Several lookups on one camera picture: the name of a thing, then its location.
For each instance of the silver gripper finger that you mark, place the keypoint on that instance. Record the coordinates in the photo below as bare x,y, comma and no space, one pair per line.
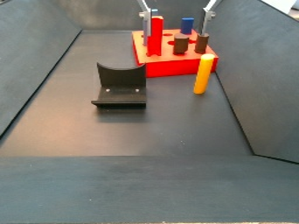
143,6
209,14

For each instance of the yellow oval peg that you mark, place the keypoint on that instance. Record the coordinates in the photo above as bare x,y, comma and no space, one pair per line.
203,73

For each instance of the red peg board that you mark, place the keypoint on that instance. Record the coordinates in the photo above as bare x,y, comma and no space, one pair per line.
167,64

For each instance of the dark blue peg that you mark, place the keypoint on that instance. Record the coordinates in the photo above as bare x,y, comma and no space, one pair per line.
187,22

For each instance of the tall red block peg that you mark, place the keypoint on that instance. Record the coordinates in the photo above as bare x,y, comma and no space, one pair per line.
155,39

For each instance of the brown wide peg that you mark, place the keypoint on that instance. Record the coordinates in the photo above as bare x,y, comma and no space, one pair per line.
180,43

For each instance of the brown hexagonal peg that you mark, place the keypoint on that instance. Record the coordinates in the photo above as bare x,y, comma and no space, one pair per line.
202,42

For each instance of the black curved holder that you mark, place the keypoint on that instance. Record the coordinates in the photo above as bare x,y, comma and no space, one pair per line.
122,87

